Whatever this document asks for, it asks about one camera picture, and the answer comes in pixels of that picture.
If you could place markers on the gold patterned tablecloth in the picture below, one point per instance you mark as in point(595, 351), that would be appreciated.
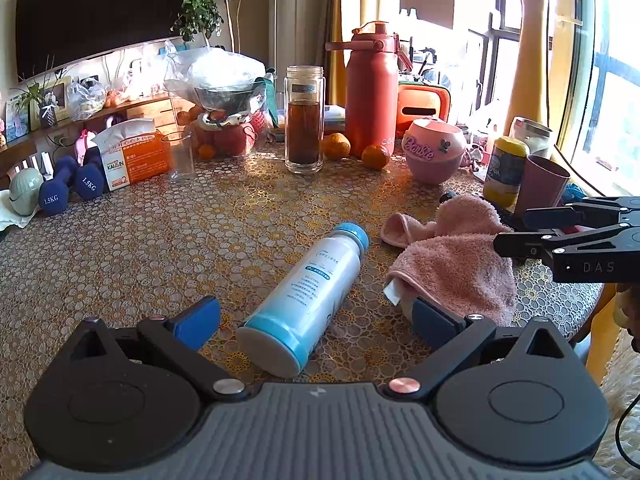
point(175, 240)

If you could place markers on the small leafy green plant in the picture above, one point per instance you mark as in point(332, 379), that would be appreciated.
point(197, 12)

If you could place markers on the black television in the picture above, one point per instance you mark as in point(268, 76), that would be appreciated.
point(100, 10)

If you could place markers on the small potted plant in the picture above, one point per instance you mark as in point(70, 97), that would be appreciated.
point(48, 115)

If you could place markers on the orange and white tissue pack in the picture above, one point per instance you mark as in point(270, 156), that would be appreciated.
point(135, 157)

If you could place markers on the glass tea bottle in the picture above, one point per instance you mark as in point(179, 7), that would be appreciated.
point(304, 130)

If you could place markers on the pink round container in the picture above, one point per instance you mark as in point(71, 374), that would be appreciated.
point(432, 152)

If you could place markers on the window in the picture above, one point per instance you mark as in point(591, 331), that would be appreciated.
point(615, 85)

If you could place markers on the wooden picture frame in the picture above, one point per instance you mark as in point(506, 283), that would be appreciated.
point(60, 95)

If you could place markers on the metal cup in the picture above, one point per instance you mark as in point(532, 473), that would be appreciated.
point(532, 135)

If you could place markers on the yellow lid jar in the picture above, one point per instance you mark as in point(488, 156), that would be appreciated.
point(505, 170)

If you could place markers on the yellow curtain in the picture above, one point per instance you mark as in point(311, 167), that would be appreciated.
point(340, 0)

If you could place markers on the white and blue bottle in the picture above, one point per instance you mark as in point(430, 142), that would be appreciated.
point(305, 300)

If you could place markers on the small clear plastic bag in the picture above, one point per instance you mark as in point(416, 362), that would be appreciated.
point(87, 100)

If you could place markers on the red fruit bag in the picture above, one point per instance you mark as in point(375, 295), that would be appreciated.
point(230, 137)

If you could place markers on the white plastic bag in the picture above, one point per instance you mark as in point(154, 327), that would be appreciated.
point(135, 72)

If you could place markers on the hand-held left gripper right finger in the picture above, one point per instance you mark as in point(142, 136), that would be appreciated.
point(432, 322)

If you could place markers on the metal bowl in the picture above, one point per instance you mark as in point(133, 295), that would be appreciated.
point(225, 97)

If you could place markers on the red thermos jug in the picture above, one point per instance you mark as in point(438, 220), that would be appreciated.
point(372, 95)

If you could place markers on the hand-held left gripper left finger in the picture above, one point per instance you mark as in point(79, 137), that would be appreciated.
point(197, 322)

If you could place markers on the pink bag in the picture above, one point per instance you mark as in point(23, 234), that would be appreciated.
point(86, 141)

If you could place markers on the blue dumbbell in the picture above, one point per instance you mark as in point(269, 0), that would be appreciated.
point(90, 180)
point(55, 192)

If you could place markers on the clear drinking glass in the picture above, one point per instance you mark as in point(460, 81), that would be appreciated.
point(178, 160)

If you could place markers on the white fluffy rug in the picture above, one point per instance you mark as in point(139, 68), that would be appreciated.
point(622, 385)

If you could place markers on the large clear plastic bag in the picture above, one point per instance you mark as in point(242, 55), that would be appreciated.
point(220, 67)

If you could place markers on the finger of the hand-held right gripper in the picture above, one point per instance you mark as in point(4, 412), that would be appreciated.
point(522, 244)
point(550, 217)

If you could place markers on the white cloth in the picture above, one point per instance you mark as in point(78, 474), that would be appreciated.
point(10, 217)

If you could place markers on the light blue box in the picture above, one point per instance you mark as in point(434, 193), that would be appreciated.
point(334, 119)

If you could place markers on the wooden television cabinet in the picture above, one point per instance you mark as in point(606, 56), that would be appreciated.
point(150, 110)

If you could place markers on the small orange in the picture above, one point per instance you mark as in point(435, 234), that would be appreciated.
point(207, 151)

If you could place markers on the small photo frame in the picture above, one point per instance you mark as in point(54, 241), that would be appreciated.
point(17, 117)

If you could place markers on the yellow giraffe plush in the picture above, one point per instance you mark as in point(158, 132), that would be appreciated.
point(532, 50)

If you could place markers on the orange tissue box holder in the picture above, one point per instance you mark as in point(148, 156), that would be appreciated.
point(425, 107)

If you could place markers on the mauve cup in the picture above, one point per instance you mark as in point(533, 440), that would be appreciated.
point(542, 185)

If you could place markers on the pink fluffy towel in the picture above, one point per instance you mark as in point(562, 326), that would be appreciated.
point(450, 260)

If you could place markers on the green round container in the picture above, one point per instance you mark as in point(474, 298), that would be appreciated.
point(25, 190)

